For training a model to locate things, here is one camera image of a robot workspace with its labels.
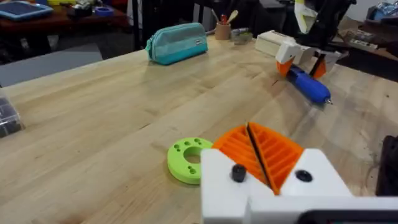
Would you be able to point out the finger of the white orange right gripper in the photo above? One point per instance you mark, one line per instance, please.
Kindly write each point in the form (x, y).
(323, 63)
(287, 54)

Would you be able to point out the white orange left gripper left finger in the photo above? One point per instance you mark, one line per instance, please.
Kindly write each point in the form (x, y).
(224, 193)

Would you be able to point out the white orange left gripper right finger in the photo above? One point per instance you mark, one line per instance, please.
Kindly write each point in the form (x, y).
(314, 168)

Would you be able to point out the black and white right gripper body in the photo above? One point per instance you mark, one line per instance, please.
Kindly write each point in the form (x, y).
(326, 21)

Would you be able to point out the blue electric screwdriver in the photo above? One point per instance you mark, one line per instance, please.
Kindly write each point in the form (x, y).
(308, 85)

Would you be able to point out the pale flat box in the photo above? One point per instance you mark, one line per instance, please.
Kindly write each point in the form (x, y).
(269, 43)

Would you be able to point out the small clear container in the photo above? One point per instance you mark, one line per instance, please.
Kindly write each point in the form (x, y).
(242, 36)

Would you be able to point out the green disc with holes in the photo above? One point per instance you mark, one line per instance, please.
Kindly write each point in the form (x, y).
(180, 160)

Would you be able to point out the wooden spoon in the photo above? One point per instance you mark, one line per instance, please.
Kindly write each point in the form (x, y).
(232, 16)

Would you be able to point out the brown cup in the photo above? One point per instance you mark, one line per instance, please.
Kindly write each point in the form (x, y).
(222, 31)

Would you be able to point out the red-tipped utensil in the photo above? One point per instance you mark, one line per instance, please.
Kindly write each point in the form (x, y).
(223, 19)

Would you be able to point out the black object at table edge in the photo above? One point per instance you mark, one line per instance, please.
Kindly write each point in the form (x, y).
(388, 165)

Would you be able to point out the teal zip bag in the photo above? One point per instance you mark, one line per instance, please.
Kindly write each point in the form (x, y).
(177, 43)

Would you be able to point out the blue tape roll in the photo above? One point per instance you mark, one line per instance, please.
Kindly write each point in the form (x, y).
(104, 12)

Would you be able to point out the dark brown side table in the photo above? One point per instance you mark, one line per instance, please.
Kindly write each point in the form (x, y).
(62, 23)

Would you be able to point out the clear box with dark contents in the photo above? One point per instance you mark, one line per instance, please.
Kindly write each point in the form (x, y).
(8, 116)

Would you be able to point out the blue flat tray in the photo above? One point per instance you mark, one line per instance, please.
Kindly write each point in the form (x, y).
(25, 10)

